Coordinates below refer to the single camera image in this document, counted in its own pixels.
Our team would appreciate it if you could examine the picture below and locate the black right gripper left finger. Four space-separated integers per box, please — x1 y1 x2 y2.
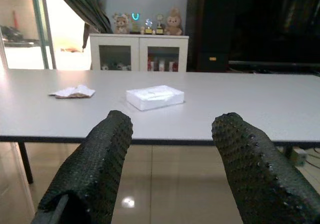
31 110 134 224

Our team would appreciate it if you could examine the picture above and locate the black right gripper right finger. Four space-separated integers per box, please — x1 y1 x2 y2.
211 112 320 224

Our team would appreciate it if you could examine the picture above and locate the crumpled white paper scrap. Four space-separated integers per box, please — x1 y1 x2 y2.
48 84 96 99

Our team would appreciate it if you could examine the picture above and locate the grey table with black legs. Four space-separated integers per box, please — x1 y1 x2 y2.
0 68 320 185

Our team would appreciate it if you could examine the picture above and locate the white glass door cabinet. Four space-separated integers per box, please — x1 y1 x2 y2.
89 33 190 72

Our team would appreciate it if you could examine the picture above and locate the black floor speaker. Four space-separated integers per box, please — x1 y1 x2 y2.
197 0 232 72

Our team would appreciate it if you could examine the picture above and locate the beige bear plush toy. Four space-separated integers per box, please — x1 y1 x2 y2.
111 12 131 34

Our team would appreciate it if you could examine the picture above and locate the crystal ball trophy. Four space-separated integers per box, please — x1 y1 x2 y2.
143 18 154 34

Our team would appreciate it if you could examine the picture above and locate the gold clock trophy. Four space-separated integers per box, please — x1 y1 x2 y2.
155 13 165 35

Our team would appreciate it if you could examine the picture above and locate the green framed glass door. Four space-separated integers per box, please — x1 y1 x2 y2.
0 0 57 70

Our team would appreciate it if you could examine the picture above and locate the dark green curtain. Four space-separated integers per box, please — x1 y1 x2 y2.
49 0 113 52

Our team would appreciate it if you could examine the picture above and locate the glowing blue ring lamp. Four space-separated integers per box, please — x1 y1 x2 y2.
129 12 141 34

